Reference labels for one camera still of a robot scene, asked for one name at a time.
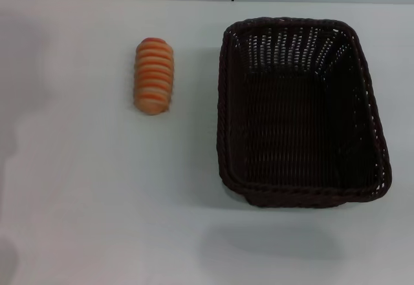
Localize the orange striped bread roll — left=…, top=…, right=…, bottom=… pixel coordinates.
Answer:
left=133, top=37, right=175, bottom=116

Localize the dark brown woven basket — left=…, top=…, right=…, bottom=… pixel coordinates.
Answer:
left=215, top=16, right=393, bottom=208

